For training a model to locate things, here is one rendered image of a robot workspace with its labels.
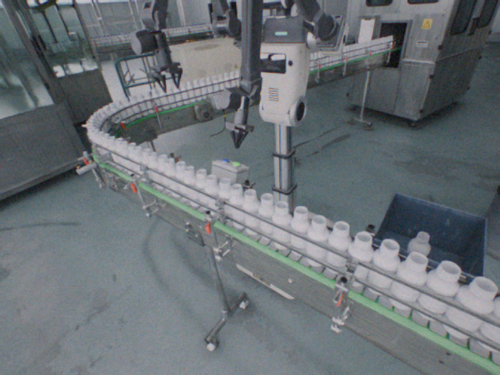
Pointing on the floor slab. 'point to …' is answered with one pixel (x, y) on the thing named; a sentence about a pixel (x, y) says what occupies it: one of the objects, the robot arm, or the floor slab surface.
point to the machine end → (423, 53)
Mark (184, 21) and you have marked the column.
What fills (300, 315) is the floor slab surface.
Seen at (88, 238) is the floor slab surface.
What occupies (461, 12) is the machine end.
